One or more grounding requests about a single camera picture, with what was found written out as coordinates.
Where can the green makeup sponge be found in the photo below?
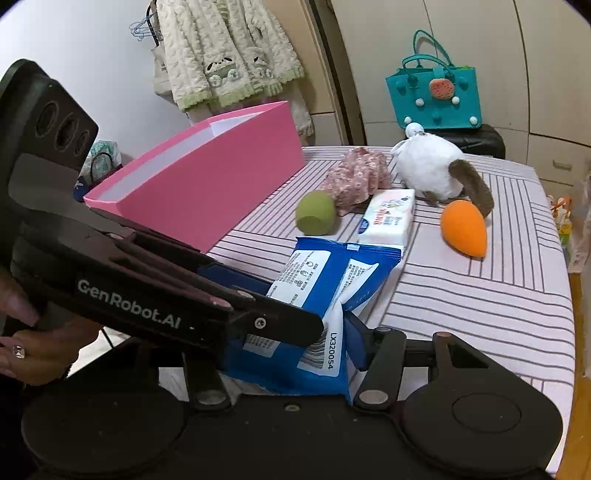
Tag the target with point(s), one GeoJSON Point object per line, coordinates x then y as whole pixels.
{"type": "Point", "coordinates": [316, 212]}

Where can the pink floral cloth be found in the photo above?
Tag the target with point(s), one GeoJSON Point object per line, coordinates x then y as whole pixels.
{"type": "Point", "coordinates": [358, 177]}

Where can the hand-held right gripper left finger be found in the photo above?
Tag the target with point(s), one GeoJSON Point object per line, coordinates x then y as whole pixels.
{"type": "Point", "coordinates": [203, 383]}

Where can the colourful toy box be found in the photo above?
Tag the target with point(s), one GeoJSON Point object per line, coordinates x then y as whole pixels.
{"type": "Point", "coordinates": [561, 217]}

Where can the beige canvas tote bag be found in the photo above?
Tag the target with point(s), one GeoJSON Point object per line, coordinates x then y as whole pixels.
{"type": "Point", "coordinates": [161, 69]}

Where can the orange makeup sponge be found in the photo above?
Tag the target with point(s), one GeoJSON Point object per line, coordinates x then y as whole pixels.
{"type": "Point", "coordinates": [464, 230]}

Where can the grey beige wardrobe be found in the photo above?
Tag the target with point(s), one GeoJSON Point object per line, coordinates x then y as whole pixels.
{"type": "Point", "coordinates": [461, 46]}

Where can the white green package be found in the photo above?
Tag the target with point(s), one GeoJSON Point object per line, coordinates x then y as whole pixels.
{"type": "Point", "coordinates": [105, 146]}

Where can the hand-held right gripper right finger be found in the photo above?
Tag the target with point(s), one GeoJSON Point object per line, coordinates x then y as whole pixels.
{"type": "Point", "coordinates": [358, 334]}

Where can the white plush toy brown ears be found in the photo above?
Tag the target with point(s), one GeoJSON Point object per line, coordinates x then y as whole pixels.
{"type": "Point", "coordinates": [429, 166]}

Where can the white tissue pack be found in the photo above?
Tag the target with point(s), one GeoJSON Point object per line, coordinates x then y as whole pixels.
{"type": "Point", "coordinates": [388, 217]}

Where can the pink cardboard box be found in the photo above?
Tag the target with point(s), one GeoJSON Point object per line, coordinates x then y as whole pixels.
{"type": "Point", "coordinates": [221, 184]}

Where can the cream fleece pajama jacket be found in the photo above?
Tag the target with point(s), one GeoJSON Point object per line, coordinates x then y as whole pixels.
{"type": "Point", "coordinates": [221, 55]}

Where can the black suitcase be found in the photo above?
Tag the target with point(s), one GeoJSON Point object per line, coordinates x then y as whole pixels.
{"type": "Point", "coordinates": [475, 141]}

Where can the striped tablecloth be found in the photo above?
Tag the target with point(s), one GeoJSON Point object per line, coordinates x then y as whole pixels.
{"type": "Point", "coordinates": [461, 300]}

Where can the person's left hand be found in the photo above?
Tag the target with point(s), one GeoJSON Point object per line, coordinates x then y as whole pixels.
{"type": "Point", "coordinates": [46, 350]}

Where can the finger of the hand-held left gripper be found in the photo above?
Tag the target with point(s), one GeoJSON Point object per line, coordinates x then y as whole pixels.
{"type": "Point", "coordinates": [277, 325]}
{"type": "Point", "coordinates": [231, 279]}

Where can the cream fleece pajama pants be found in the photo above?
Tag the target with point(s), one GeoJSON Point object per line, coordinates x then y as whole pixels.
{"type": "Point", "coordinates": [300, 115]}

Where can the teal felt tote bag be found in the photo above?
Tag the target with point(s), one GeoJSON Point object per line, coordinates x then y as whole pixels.
{"type": "Point", "coordinates": [434, 101]}

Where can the blue wet wipe packet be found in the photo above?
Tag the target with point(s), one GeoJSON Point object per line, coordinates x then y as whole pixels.
{"type": "Point", "coordinates": [286, 369]}
{"type": "Point", "coordinates": [314, 272]}

